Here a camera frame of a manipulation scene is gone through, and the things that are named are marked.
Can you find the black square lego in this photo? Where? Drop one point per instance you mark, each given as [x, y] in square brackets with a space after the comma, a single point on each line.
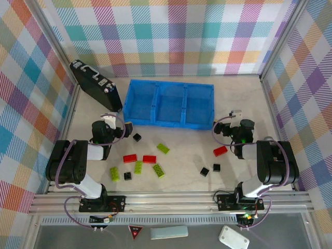
[127, 176]
[137, 137]
[204, 171]
[216, 167]

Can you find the red rectangular lego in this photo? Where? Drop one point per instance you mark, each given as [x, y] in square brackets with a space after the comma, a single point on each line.
[149, 159]
[220, 151]
[129, 158]

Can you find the green rectangular lego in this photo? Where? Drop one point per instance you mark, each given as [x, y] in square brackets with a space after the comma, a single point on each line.
[114, 173]
[159, 170]
[163, 148]
[138, 167]

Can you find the blue three-compartment bin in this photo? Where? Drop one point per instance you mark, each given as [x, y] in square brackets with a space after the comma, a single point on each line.
[168, 103]

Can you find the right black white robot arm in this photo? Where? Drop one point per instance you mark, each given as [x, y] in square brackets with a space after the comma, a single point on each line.
[275, 163]

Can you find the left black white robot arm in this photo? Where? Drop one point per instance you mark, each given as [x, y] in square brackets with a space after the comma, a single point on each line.
[67, 160]

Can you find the black briefcase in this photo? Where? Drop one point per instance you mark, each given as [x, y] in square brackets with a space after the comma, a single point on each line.
[96, 85]

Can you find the black controller with green light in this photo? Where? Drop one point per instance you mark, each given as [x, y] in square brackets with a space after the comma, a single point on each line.
[245, 219]

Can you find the small connector board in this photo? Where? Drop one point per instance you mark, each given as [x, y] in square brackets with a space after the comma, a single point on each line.
[103, 220]

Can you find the red triangle sign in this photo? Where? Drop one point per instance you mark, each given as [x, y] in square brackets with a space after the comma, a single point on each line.
[135, 231]

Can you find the white rectangular box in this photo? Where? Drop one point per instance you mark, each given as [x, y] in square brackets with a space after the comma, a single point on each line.
[233, 238]

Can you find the pale blue rectangular box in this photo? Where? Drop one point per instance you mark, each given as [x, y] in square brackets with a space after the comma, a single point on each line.
[168, 232]

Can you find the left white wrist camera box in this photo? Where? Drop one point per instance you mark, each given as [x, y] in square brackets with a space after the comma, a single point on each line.
[110, 120]

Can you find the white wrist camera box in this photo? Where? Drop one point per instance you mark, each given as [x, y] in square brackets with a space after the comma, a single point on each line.
[235, 116]
[110, 120]

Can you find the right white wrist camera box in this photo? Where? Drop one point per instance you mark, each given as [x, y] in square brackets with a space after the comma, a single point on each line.
[235, 116]

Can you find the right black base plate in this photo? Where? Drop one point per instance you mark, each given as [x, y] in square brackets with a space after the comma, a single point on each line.
[225, 202]

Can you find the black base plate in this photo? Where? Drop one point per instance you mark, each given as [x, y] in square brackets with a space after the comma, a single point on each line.
[225, 202]
[116, 203]

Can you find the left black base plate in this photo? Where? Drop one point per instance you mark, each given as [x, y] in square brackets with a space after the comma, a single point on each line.
[116, 203]

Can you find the aluminium mounting rail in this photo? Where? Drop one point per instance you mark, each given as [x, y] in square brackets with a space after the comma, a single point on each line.
[168, 203]

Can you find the aluminium frame post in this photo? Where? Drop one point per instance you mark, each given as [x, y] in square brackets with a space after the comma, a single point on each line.
[53, 36]
[283, 39]

